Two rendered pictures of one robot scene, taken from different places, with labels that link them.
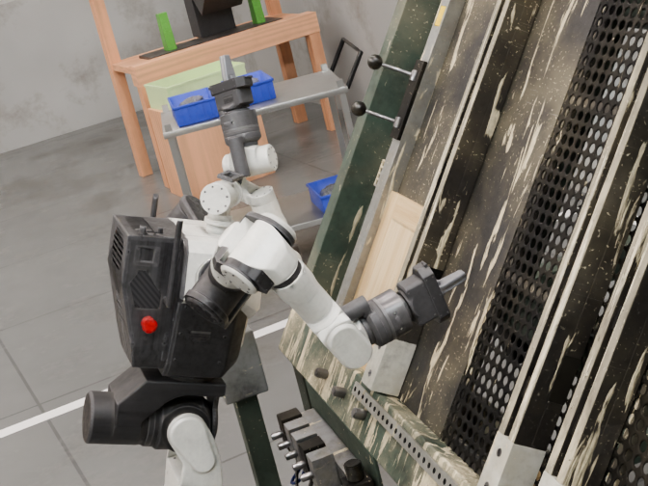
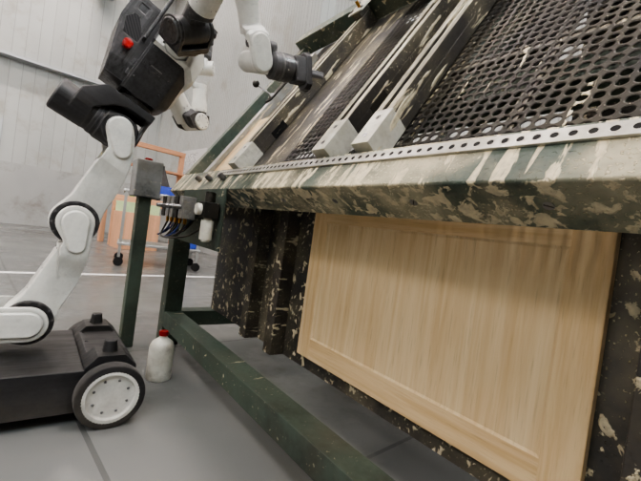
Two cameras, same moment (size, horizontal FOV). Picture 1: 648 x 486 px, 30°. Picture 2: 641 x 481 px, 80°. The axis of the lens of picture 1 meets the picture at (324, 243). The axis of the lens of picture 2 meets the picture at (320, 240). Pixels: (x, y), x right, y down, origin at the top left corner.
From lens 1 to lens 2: 1.65 m
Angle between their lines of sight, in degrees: 28
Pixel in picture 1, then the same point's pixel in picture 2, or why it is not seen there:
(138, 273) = (134, 13)
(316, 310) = (253, 15)
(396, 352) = (253, 151)
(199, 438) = (126, 134)
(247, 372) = (152, 183)
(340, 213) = (225, 139)
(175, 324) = (143, 53)
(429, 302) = (304, 71)
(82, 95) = not seen: hidden behind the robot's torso
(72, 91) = not seen: hidden behind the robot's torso
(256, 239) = not seen: outside the picture
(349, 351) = (260, 53)
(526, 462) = (349, 135)
